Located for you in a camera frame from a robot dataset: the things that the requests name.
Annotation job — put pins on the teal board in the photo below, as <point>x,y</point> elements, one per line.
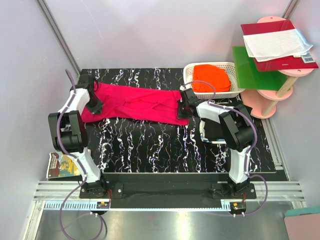
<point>303,211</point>

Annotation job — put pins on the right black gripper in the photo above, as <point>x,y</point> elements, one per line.
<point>180,115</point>

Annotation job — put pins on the illustrated book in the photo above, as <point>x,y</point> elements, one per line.
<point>61,166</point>

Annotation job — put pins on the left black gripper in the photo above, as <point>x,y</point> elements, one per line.
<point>96,109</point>

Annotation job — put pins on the white plastic basket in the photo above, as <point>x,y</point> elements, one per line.
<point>229,68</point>

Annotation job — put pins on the white slotted cable duct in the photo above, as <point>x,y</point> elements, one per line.
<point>139,205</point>

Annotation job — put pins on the pink wooden shelf stand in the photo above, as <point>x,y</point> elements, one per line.
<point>263,102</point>

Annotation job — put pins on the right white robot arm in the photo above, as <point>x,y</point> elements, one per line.
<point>238,175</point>

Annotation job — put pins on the pink board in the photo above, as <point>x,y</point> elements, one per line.
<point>303,227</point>

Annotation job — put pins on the magenta t shirt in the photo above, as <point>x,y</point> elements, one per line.
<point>136,103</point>

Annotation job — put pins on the white mesh cloth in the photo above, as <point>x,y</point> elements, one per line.
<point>274,45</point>

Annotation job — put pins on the folded black white t shirt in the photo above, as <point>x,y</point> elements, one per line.
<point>212,130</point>

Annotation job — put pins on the orange t shirt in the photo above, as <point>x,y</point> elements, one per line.
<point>213,75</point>

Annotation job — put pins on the green plastic sheet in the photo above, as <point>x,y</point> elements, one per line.
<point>248,77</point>

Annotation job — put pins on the dark red folder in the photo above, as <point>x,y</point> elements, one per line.
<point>267,24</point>

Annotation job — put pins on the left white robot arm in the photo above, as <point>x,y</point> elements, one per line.
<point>69,135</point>

